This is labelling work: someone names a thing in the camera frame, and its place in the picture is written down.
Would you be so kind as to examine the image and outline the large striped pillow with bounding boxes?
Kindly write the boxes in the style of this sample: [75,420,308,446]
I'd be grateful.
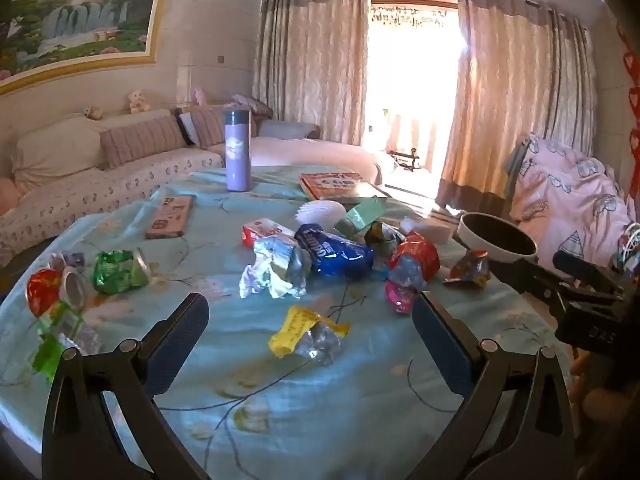
[100,116,188,170]
[190,105,256,148]

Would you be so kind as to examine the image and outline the silver crumpled wrapper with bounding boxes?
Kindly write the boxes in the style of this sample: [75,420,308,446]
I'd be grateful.
[239,235,312,300]

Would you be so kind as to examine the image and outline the purple thermos bottle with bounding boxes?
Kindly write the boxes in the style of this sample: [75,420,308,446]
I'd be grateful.
[223,109,251,192]

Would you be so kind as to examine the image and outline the purple crumpled wrapper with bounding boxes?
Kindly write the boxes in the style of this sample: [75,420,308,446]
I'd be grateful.
[47,251,86,271]

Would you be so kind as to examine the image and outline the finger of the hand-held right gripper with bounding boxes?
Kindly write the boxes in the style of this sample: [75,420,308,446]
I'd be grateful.
[552,250,628,288]
[497,257,601,311]

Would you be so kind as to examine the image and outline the silver foil cup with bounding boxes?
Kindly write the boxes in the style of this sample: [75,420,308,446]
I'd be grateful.
[60,266,88,311]

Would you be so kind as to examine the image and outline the grey blue cloth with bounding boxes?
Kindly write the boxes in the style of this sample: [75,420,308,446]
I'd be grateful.
[505,140,532,201]

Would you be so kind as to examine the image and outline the beige patterned curtain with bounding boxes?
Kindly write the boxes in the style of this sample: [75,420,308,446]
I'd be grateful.
[251,0,371,146]
[435,0,598,221]

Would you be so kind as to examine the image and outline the small purple striped pillow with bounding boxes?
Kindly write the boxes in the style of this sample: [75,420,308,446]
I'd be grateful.
[232,94,273,121]

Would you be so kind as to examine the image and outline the pink cushion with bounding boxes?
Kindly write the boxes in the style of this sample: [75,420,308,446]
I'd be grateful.
[0,177,21,216]

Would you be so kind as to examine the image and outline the red picture book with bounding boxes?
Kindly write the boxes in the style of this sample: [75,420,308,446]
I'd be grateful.
[299,172,391,202]

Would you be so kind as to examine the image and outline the light blue floral tablecloth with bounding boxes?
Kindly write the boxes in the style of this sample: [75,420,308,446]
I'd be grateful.
[0,165,576,480]

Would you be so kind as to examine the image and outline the light green clear wrapper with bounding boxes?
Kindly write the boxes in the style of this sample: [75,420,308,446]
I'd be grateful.
[30,305,101,381]

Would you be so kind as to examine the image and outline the grey pillow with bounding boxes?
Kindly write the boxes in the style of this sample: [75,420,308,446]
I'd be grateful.
[257,120,321,140]

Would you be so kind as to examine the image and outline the white pleated paper liners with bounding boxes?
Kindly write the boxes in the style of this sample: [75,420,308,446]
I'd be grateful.
[295,199,346,231]

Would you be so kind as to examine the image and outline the green box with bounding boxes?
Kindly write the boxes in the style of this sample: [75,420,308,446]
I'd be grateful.
[334,197,386,241]

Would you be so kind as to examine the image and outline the red foil wrapper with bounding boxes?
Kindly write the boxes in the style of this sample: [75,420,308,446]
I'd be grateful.
[26,267,63,318]

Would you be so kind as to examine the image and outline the sofa with pale cover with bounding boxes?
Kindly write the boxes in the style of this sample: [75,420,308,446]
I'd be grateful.
[0,105,383,268]

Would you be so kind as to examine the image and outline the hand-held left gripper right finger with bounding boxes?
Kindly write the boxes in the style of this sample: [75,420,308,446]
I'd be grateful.
[407,290,581,480]

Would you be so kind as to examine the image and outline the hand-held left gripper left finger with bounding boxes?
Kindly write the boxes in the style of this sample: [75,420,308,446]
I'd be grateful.
[41,291,211,480]

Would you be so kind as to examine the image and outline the brown flat box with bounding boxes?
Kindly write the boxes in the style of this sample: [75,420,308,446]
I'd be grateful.
[145,196,194,239]

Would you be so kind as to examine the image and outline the pink crumpled wrapper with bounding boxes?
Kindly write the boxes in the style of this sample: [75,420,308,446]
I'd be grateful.
[384,280,426,315]

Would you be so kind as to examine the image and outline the yellow crumpled wrapper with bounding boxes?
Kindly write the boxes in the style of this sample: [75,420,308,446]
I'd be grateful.
[268,305,351,366]

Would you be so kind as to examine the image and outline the pink heart printed blanket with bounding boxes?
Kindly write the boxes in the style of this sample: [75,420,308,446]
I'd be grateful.
[505,134,636,281]

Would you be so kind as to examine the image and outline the gold and green wrapper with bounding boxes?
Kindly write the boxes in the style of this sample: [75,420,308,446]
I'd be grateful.
[365,221,406,261]

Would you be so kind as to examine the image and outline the white bin with black inside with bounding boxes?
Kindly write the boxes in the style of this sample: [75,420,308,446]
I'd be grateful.
[457,212,538,264]

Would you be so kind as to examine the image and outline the framed landscape painting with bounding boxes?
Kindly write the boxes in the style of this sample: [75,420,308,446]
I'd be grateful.
[0,0,171,96]

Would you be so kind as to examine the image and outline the blue snack bag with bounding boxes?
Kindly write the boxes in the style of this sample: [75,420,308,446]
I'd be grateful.
[294,223,375,277]

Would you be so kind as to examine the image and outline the green crumpled wrapper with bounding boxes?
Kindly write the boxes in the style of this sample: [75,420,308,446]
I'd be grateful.
[92,249,151,295]

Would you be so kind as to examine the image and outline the red hanging paper decoration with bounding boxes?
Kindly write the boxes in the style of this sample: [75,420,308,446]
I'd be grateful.
[617,20,640,176]

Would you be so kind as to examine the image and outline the red and white carton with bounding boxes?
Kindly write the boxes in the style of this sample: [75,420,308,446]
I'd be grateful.
[242,218,296,248]

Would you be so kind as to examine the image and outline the orange crumpled wrapper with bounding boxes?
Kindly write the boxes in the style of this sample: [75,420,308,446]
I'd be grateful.
[442,249,491,288]

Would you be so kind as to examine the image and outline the red crumpled wrapper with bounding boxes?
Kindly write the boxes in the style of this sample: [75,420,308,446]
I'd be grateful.
[389,232,441,286]

